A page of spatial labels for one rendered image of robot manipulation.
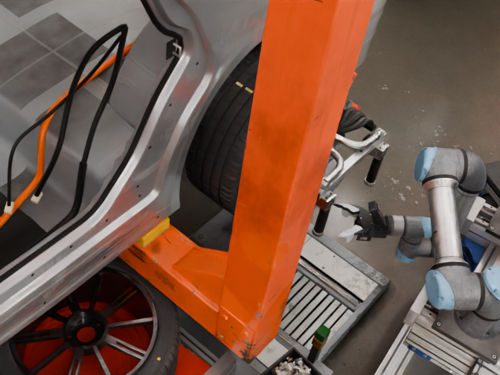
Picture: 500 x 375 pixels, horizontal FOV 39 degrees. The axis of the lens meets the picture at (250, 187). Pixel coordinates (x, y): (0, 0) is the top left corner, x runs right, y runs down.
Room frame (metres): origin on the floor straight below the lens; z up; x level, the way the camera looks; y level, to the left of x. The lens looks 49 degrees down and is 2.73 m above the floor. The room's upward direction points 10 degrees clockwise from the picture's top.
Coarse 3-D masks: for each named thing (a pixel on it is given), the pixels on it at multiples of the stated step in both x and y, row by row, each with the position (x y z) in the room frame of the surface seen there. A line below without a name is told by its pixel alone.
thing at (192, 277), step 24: (168, 240) 1.49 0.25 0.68; (144, 264) 1.42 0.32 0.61; (168, 264) 1.39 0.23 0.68; (192, 264) 1.37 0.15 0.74; (216, 264) 1.35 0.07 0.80; (168, 288) 1.36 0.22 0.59; (192, 288) 1.31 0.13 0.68; (216, 288) 1.27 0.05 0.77; (192, 312) 1.29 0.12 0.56; (216, 312) 1.24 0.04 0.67
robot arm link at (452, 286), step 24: (432, 168) 1.63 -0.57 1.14; (456, 168) 1.64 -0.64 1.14; (432, 192) 1.57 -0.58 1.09; (432, 216) 1.49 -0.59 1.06; (456, 216) 1.49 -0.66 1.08; (456, 240) 1.41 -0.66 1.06; (456, 264) 1.32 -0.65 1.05; (432, 288) 1.27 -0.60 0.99; (456, 288) 1.25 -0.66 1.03; (480, 288) 1.26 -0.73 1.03
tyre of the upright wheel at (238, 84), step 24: (240, 72) 1.90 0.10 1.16; (216, 96) 1.82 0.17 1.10; (240, 96) 1.81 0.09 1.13; (216, 120) 1.76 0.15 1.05; (240, 120) 1.74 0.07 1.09; (192, 144) 1.73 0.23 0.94; (216, 144) 1.70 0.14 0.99; (240, 144) 1.68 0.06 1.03; (192, 168) 1.71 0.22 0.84; (216, 168) 1.66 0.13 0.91; (240, 168) 1.64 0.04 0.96; (216, 192) 1.66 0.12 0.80
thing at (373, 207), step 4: (368, 204) 1.63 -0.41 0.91; (372, 204) 1.63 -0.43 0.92; (376, 204) 1.63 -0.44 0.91; (368, 208) 1.62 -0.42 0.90; (372, 208) 1.61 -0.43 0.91; (376, 208) 1.61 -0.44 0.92; (372, 212) 1.60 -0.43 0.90; (376, 212) 1.60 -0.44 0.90; (380, 212) 1.64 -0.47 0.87; (376, 216) 1.60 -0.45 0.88; (380, 216) 1.61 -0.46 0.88; (376, 220) 1.60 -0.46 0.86; (380, 220) 1.61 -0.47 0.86; (384, 220) 1.63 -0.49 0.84; (380, 224) 1.61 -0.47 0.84; (384, 224) 1.61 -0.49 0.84
